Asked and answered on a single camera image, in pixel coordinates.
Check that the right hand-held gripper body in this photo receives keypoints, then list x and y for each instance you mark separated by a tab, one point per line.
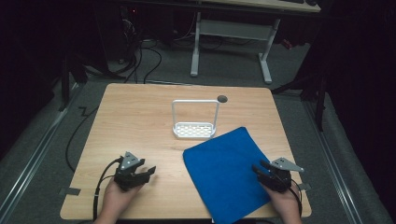
279	177

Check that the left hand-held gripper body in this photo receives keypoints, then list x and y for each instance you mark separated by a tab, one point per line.
127	163

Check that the blue cloth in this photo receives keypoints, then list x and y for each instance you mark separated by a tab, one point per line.
224	174

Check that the white rack with perforated base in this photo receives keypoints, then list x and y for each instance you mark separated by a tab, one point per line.
193	130

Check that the person's right hand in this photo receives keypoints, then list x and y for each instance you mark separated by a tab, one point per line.
285	202

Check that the person's left hand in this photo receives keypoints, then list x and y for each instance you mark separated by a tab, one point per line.
113	199

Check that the grey tape strip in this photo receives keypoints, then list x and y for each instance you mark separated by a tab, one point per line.
305	186
70	191

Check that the dark round table grommet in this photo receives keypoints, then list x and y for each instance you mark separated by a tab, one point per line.
222	99

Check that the dark metal stand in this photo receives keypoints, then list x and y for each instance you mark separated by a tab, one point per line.
320	102
64	81

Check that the small red item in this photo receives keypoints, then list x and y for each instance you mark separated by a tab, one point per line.
287	44

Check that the dark computer tower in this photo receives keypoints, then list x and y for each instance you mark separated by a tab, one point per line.
129	34

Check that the white-framed wooden desk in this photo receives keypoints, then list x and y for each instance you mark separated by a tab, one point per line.
233	29

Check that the metal floor rail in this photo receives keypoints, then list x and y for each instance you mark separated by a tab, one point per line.
31	159
336	174

